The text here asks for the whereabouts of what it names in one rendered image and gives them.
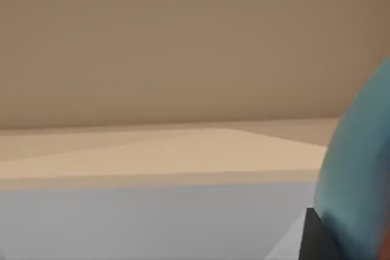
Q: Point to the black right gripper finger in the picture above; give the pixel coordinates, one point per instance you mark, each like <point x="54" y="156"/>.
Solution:
<point x="314" y="238"/>

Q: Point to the teal blue rounded object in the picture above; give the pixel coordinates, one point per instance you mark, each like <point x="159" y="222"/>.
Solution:
<point x="356" y="181"/>

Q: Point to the wooden open shelf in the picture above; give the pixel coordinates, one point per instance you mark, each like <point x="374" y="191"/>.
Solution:
<point x="170" y="74"/>

